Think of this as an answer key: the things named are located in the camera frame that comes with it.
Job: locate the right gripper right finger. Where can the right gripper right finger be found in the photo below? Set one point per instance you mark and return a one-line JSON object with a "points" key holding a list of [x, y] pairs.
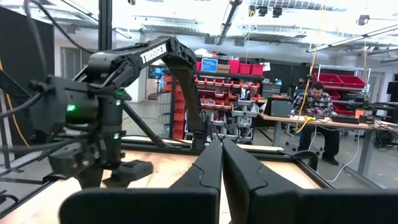
{"points": [[245, 180]]}

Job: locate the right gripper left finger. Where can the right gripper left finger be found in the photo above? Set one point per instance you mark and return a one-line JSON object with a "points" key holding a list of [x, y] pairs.
{"points": [[208, 169]]}

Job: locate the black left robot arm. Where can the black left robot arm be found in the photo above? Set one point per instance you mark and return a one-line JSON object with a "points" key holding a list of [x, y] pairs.
{"points": [[152, 54]]}

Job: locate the blue sign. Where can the blue sign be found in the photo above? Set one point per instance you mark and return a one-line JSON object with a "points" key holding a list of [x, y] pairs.
{"points": [[209, 65]]}

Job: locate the grey laptop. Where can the grey laptop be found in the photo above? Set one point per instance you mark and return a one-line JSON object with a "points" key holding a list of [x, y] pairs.
{"points": [[280, 109]]}

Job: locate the person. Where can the person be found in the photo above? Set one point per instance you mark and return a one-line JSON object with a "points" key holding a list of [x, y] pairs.
{"points": [[317, 102]]}

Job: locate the wooden top desk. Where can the wooden top desk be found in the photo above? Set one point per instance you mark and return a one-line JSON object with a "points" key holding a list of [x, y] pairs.
{"points": [[342, 126]]}

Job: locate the black device on desk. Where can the black device on desk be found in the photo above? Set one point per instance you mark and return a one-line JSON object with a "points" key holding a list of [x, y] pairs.
{"points": [[345, 119]]}

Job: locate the rack with red bins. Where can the rack with red bins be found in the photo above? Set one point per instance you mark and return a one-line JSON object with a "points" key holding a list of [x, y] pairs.
{"points": [[351, 81]]}

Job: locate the black panel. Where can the black panel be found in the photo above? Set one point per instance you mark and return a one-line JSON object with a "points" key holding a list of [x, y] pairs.
{"points": [[18, 62]]}

